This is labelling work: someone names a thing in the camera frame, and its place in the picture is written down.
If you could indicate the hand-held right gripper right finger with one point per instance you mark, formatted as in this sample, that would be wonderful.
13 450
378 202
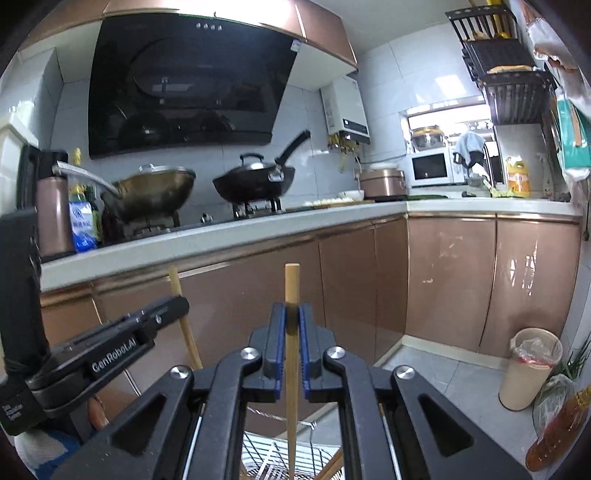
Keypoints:
304 350

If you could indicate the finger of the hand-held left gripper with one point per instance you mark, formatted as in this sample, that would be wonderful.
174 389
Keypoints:
171 309

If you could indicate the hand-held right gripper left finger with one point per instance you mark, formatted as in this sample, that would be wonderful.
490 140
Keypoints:
277 350

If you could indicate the bamboo chopstick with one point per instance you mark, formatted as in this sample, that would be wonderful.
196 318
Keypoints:
292 281
332 464
175 281

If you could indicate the person's left hand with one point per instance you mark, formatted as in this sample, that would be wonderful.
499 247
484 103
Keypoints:
46 452

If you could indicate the white kitchen countertop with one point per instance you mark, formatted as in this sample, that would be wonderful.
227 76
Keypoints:
231 230

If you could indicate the blue label bottle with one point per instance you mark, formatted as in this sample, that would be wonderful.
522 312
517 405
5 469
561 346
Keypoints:
83 226

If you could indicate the brass wok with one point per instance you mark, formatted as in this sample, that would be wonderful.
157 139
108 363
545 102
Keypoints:
152 189

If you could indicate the gas stove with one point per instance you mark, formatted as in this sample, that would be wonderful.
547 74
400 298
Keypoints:
251 210

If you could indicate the copper thermos jug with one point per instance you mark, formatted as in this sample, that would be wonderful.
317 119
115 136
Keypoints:
55 221

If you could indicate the cutting board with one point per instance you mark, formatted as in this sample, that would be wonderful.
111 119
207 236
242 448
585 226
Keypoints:
323 203

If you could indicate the black wok with lid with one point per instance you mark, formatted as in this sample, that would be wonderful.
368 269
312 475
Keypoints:
254 182

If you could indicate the copper lower cabinets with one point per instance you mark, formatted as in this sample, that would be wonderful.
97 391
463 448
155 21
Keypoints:
443 277

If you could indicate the brown rice cooker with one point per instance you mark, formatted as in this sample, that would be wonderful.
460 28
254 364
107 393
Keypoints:
381 184

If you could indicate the white appliance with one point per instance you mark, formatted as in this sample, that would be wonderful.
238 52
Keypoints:
11 166

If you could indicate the beige trash bin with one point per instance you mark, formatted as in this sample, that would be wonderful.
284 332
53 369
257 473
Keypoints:
521 378

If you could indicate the white microwave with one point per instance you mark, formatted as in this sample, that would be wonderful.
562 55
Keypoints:
429 167

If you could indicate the black range hood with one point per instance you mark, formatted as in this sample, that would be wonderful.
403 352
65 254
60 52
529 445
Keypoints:
184 83

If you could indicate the steel pot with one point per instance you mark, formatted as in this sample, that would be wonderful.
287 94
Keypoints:
427 138

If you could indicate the white water heater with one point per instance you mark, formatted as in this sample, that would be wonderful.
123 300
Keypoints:
344 106

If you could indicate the clear plastic bag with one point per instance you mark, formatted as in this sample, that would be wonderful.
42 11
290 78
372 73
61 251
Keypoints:
551 397

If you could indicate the pale blue cloth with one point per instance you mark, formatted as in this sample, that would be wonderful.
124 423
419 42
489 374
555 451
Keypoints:
471 145

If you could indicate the orange oil bottle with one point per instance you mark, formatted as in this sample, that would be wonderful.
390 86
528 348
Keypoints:
558 434

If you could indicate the green onions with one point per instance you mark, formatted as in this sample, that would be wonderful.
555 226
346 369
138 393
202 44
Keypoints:
572 364

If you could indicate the yellow cooking oil bottle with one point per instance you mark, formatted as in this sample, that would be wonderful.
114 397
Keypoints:
518 182

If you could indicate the black dish rack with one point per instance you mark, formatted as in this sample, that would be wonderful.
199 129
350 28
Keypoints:
512 92

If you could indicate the teal bag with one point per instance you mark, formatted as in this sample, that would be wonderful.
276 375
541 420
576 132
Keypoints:
572 138

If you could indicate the hanging plastic bags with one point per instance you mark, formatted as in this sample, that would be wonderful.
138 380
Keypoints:
549 41

